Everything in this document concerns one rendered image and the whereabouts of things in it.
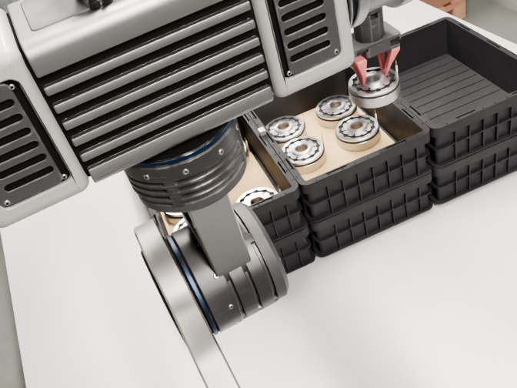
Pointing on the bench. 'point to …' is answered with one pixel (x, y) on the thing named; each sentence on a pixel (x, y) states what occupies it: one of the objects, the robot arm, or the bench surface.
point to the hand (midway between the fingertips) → (372, 76)
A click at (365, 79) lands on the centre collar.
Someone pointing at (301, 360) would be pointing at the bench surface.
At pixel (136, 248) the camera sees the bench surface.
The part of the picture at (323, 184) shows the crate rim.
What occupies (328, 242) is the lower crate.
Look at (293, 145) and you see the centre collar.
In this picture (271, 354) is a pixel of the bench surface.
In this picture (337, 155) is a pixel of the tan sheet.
